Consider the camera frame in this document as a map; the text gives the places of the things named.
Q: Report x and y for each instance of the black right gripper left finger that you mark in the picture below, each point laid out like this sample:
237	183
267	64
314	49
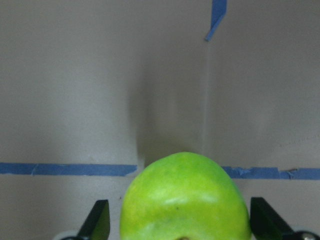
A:
96	225

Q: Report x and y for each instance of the green apple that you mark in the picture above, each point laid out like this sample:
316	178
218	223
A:
184	196

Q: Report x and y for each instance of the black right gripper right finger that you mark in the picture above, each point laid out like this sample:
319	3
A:
267	224

